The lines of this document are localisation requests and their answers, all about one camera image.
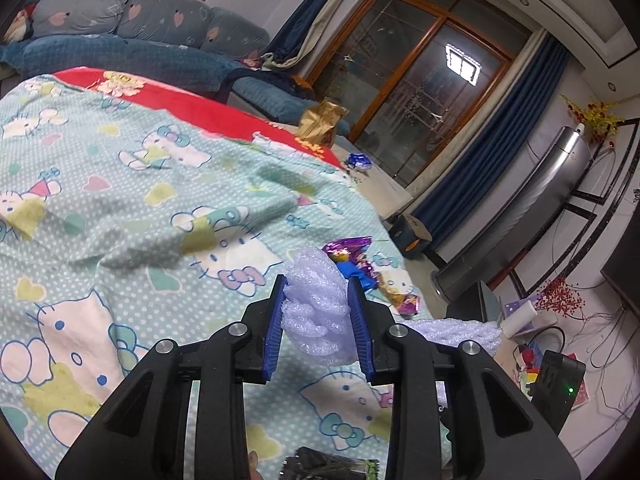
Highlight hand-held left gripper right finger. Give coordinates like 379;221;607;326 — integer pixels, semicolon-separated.
346;276;584;480

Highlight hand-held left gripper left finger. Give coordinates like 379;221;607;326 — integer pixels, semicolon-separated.
54;275;289;480

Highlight white foam fruit net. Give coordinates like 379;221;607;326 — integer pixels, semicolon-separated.
406;317;504;362
280;246;364;367

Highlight purple yellow snack wrapper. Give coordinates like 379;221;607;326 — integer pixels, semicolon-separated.
386;289;424;317

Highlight blue plastic piece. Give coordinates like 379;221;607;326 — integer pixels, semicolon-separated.
334;259;379;292

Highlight purple candy wrapper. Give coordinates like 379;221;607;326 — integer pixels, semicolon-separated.
322;236;374;273

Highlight black snack wrapper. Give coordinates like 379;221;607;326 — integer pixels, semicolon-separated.
281;446;384;480

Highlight white paper roll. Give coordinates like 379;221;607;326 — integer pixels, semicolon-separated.
501;300;539;339

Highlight red berry branches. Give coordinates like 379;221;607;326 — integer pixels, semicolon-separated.
531;276;587;319

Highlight small blue stool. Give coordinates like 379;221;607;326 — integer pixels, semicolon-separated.
391;213;434;259

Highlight silver tower air conditioner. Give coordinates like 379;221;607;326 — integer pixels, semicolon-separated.
431;125;594;307

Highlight cartoon cat printed blanket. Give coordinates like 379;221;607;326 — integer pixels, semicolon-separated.
0;74;453;480

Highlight brown paper bag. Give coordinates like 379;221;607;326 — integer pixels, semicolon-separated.
297;97;349;149

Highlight blue curtain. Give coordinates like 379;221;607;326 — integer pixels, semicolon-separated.
411;34;572;257
262;0;359;62

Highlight red printed blanket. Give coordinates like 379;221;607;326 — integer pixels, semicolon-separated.
52;66;347;172

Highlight wooden framed glass door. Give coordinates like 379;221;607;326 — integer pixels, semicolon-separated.
304;0;534;189

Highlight yellow red artificial flowers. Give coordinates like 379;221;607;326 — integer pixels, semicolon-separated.
559;94;627;144

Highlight grey heart-print sofa cushion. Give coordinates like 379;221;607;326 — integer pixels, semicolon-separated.
31;0;133;37
199;7;272;59
116;0;212;44

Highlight blue sofa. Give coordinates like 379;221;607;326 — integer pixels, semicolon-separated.
0;0;352;128

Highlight plush toy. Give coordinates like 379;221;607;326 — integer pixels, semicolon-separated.
2;6;37;44

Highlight wall mounted television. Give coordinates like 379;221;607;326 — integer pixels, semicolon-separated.
599;230;640;308

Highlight hanging black cables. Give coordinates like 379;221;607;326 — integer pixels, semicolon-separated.
549;149;640;413

